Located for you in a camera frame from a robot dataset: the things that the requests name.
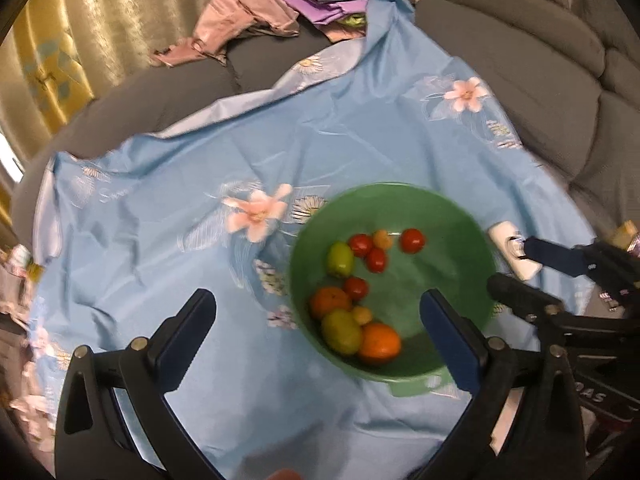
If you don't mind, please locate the pink garment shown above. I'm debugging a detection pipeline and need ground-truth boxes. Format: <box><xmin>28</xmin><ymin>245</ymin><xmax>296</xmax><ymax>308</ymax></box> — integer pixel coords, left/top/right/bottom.
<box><xmin>152</xmin><ymin>0</ymin><xmax>301</xmax><ymax>67</ymax></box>

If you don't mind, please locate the beige curtain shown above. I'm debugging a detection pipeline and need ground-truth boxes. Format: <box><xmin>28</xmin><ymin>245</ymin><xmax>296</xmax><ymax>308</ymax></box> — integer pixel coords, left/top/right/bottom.
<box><xmin>0</xmin><ymin>0</ymin><xmax>433</xmax><ymax>216</ymax></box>

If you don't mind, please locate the purple garment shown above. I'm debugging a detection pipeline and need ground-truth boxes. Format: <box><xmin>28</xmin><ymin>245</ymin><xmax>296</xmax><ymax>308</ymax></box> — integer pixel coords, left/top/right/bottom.
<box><xmin>277</xmin><ymin>0</ymin><xmax>371</xmax><ymax>41</ymax></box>

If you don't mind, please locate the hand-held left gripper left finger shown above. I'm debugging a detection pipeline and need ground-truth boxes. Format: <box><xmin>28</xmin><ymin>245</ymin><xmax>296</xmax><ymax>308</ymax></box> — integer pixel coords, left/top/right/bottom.
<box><xmin>54</xmin><ymin>287</ymin><xmax>226</xmax><ymax>480</ymax></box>

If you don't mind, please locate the grey sofa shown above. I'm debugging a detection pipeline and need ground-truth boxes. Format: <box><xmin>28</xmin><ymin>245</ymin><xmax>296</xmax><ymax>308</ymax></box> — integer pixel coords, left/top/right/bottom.
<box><xmin>10</xmin><ymin>0</ymin><xmax>640</xmax><ymax>271</ymax></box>

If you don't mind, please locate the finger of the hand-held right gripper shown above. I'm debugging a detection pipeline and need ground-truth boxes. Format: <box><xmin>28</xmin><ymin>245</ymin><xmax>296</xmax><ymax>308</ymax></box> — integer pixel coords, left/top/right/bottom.
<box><xmin>486</xmin><ymin>273</ymin><xmax>640</xmax><ymax>348</ymax></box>
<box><xmin>522</xmin><ymin>236</ymin><xmax>640</xmax><ymax>307</ymax></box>

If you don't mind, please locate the blue floral cloth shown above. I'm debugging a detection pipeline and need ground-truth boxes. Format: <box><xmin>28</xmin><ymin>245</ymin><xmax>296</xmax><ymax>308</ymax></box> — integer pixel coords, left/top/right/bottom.
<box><xmin>27</xmin><ymin>0</ymin><xmax>598</xmax><ymax>480</ymax></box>

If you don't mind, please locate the green plastic bowl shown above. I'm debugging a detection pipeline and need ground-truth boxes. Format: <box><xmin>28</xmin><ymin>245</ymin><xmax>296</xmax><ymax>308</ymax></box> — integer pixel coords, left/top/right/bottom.
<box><xmin>289</xmin><ymin>182</ymin><xmax>496</xmax><ymax>401</ymax></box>

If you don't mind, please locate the large yellow-green lime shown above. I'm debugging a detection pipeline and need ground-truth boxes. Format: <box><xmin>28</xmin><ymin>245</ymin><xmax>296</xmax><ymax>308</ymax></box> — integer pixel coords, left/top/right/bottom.
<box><xmin>321</xmin><ymin>309</ymin><xmax>364</xmax><ymax>357</ymax></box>

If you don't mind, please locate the orange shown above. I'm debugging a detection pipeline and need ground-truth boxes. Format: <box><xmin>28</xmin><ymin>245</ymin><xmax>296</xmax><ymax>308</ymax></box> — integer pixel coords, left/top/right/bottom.
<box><xmin>357</xmin><ymin>322</ymin><xmax>402</xmax><ymax>365</ymax></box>
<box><xmin>309</xmin><ymin>286</ymin><xmax>352</xmax><ymax>321</ymax></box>

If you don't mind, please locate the small green lime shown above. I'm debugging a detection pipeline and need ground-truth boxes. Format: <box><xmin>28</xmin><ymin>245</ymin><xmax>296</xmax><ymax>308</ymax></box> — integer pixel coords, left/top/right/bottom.
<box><xmin>327</xmin><ymin>241</ymin><xmax>356</xmax><ymax>279</ymax></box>

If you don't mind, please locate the yellow snack packet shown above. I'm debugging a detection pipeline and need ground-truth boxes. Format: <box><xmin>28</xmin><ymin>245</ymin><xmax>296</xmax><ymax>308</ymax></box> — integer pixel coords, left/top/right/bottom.
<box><xmin>612</xmin><ymin>221</ymin><xmax>640</xmax><ymax>260</ymax></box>

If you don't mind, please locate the white remote control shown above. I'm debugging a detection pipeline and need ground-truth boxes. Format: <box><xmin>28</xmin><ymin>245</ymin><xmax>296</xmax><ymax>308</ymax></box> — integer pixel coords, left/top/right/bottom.
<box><xmin>487</xmin><ymin>221</ymin><xmax>543</xmax><ymax>281</ymax></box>

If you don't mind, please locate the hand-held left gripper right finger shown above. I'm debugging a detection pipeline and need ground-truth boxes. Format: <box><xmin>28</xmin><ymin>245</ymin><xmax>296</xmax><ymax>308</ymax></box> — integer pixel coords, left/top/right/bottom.
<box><xmin>407</xmin><ymin>287</ymin><xmax>588</xmax><ymax>480</ymax></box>

